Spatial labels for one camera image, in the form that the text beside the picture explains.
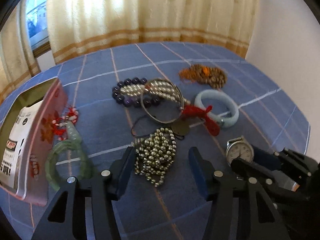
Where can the green jade bangle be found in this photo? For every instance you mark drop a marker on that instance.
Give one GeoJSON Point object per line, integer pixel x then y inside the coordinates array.
{"type": "Point", "coordinates": [67, 158]}

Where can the window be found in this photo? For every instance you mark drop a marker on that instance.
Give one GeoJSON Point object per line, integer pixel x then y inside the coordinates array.
{"type": "Point", "coordinates": [36, 17]}

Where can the brown wooden bead mala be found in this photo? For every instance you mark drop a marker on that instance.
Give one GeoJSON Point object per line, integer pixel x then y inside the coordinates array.
{"type": "Point", "coordinates": [204, 75]}

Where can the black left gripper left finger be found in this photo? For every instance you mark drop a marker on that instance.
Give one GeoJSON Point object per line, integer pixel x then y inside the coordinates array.
{"type": "Point", "coordinates": [65, 216]}

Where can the silver metal bangle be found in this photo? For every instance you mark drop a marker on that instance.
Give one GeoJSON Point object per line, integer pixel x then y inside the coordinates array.
{"type": "Point", "coordinates": [162, 101]}

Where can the cream gold curtain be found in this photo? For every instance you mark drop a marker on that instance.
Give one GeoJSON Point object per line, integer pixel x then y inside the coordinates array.
{"type": "Point", "coordinates": [77, 27]}
{"type": "Point", "coordinates": [18, 63]}

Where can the silver wrist watch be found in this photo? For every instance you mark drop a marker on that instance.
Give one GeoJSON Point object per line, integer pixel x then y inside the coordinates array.
{"type": "Point", "coordinates": [239, 148]}

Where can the pink metal tin box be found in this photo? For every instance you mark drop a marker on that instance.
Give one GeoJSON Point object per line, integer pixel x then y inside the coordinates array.
{"type": "Point", "coordinates": [32, 183]}

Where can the printed paper in tin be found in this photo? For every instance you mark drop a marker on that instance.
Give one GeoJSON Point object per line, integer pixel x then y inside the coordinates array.
{"type": "Point", "coordinates": [14, 148]}

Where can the light blue jade bangle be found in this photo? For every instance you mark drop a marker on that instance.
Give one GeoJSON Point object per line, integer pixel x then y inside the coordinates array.
{"type": "Point", "coordinates": [227, 113]}

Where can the cream gold right curtain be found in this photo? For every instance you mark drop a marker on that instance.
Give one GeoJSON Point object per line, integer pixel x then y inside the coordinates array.
{"type": "Point", "coordinates": [77, 27]}

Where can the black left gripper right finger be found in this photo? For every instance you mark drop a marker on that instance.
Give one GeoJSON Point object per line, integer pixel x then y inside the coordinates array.
{"type": "Point", "coordinates": [257, 215]}

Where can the cream gold left curtain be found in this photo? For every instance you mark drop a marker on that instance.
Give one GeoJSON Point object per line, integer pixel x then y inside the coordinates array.
{"type": "Point", "coordinates": [18, 63]}

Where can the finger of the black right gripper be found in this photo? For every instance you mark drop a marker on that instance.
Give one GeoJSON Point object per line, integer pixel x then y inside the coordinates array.
{"type": "Point", "coordinates": [262, 157]}
{"type": "Point", "coordinates": [247, 170]}

